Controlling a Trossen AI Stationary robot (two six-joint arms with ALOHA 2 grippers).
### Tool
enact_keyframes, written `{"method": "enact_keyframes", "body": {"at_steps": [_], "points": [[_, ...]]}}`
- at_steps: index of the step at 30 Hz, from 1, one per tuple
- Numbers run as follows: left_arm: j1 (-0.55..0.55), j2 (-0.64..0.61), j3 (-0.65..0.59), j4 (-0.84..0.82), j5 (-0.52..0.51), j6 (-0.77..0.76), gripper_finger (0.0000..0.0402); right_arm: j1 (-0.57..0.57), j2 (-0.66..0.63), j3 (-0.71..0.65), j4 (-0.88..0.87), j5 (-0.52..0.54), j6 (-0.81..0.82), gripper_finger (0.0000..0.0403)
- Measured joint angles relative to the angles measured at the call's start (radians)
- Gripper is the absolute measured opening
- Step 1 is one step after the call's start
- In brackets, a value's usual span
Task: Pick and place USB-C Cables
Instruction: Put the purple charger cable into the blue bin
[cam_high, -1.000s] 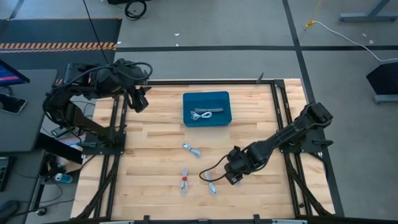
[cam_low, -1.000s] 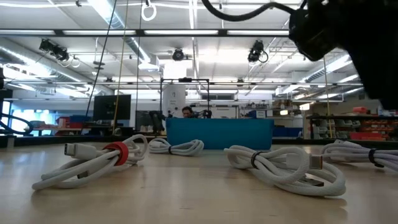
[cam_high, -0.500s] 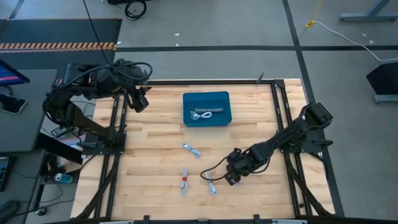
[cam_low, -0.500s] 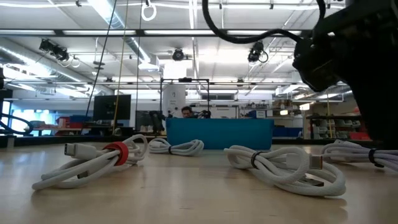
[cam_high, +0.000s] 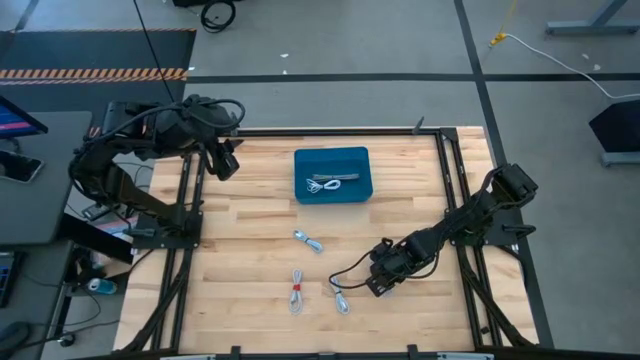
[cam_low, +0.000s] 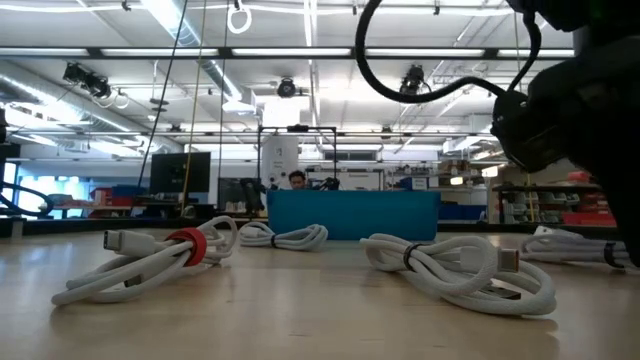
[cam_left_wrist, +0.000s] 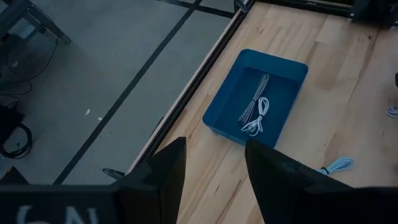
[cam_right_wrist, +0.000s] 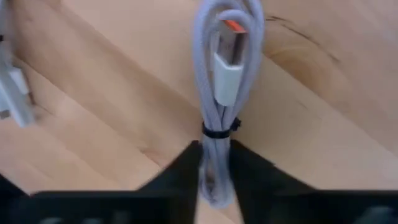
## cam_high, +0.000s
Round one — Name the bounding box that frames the black floor cabinet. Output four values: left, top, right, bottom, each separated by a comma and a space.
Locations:
171, 0, 242, 8

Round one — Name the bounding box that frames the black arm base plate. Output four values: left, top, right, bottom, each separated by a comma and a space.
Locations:
130, 208, 205, 251
444, 206, 537, 248

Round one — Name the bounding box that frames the grey table leg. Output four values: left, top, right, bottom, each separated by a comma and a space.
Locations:
544, 0, 640, 37

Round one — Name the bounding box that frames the blue plastic bin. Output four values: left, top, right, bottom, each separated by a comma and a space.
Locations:
293, 145, 375, 206

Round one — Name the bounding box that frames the black desk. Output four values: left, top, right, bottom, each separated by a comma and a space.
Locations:
0, 110, 95, 247

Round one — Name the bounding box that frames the pale blue cable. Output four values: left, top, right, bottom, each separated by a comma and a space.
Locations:
292, 228, 325, 255

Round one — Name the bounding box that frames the black remote control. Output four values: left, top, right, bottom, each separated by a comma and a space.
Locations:
81, 201, 109, 222

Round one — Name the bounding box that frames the blue and white bottle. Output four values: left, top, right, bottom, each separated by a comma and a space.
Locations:
86, 277, 119, 296

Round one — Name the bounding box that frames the white cable with black tie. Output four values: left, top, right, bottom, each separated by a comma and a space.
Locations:
329, 276, 352, 317
305, 178, 343, 195

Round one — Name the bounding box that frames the computer monitor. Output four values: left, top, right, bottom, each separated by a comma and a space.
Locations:
0, 94, 50, 141

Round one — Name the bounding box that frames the white cable with red tie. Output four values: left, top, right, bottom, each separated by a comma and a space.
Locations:
288, 268, 305, 317

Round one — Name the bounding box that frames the white floor cord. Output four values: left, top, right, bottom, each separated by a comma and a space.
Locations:
503, 32, 640, 101

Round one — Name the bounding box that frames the dark grey desk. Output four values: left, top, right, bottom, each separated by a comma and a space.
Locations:
0, 239, 76, 360

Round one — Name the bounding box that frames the black hazard-striped floor mat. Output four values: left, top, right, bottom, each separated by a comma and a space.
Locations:
0, 27, 198, 139

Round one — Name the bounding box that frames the black aluminium table frame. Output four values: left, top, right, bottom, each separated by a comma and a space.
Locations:
117, 127, 556, 360

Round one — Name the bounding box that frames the yellow hanging cable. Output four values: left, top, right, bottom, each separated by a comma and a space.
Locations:
488, 0, 519, 48

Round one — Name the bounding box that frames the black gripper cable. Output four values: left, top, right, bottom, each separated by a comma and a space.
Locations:
328, 249, 374, 291

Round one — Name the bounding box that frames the black smartphone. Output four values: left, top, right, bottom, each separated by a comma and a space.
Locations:
0, 148, 45, 185

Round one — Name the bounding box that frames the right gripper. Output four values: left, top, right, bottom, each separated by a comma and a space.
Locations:
366, 237, 419, 299

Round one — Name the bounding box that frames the grey braided cable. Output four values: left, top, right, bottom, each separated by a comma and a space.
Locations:
311, 172, 361, 183

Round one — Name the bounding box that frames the black box on grey base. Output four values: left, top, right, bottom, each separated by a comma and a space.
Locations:
588, 96, 640, 169

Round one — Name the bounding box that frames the coiled black cable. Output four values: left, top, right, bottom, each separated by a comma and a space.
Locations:
200, 0, 238, 35

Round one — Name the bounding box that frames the black keyboard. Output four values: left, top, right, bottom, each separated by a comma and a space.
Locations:
0, 249, 22, 309

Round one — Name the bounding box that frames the black hanging cable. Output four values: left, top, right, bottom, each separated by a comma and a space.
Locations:
131, 0, 177, 105

